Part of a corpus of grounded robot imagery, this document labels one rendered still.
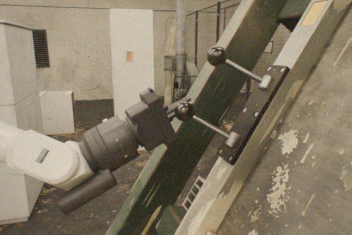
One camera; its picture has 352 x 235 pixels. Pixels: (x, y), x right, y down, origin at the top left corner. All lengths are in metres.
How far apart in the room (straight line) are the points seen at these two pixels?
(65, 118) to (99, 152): 4.82
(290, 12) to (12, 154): 0.68
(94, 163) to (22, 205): 2.42
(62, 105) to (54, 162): 4.77
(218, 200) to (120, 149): 0.20
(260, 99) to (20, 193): 2.54
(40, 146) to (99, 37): 7.86
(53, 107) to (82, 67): 3.27
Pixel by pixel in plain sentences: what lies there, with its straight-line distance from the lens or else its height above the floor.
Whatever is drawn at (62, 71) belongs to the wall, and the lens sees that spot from 8.41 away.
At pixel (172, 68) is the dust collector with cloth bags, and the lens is 6.04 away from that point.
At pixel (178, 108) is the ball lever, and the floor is 1.44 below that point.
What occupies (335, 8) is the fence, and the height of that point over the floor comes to 1.62.
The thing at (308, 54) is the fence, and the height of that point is 1.54.
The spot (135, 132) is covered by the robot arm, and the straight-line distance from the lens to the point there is 0.49.
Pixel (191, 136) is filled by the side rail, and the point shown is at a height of 1.32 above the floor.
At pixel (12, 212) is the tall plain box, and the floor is 0.12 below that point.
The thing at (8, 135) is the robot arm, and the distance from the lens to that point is 0.56.
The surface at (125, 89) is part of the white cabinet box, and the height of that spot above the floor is 0.95.
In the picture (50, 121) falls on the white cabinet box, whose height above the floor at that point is 0.25.
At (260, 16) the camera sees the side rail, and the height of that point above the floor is 1.63.
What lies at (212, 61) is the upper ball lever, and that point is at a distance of 0.51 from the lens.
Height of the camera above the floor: 1.55
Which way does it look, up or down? 13 degrees down
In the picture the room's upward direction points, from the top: straight up
